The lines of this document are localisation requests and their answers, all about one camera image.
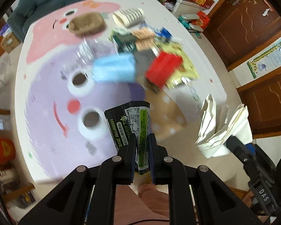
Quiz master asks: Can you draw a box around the clear plastic wrapper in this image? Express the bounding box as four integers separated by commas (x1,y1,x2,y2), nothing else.
74,39,117,68

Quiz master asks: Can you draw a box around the dark green carton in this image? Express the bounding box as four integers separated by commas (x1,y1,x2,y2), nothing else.
110,27,138,53

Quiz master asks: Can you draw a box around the white low side table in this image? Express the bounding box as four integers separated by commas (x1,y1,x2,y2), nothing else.
171,0,203,18

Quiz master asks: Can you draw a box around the blue white snack packet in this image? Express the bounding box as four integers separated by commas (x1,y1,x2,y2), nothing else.
140,21,173,43

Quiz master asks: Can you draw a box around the brown paper pulp tray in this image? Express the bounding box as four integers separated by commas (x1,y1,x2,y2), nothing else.
68,12,105,37

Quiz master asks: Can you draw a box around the brown wooden door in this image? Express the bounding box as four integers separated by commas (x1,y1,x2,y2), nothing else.
204,0,281,71

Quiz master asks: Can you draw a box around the orange tan carton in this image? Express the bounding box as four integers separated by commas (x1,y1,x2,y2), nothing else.
131,27,156,51

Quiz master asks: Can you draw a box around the white paper bag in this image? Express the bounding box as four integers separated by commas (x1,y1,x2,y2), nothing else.
195,94,253,158

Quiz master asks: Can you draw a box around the grey cloth piece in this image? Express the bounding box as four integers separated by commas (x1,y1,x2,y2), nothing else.
133,49,156,75

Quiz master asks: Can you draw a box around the colourful cartoon tablecloth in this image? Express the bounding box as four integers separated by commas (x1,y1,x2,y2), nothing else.
14,0,227,183

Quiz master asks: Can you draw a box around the red orange lantern box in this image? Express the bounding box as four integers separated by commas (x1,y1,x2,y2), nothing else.
0,138,16,166

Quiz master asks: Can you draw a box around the red cigarette box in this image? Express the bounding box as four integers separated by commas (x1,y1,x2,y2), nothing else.
145,51,183,88

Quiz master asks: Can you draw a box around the cardboard box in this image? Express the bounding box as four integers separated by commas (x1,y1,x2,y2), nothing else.
0,32,21,53

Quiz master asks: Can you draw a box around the black green snack wrapper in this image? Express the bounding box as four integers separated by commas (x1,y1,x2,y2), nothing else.
104,100,150,175

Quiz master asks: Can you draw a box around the yellow green foil packet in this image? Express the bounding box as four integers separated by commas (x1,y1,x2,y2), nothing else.
156,42,199,89

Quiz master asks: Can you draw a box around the giraffe height chart poster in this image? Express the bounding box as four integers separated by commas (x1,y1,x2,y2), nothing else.
247,38,281,79

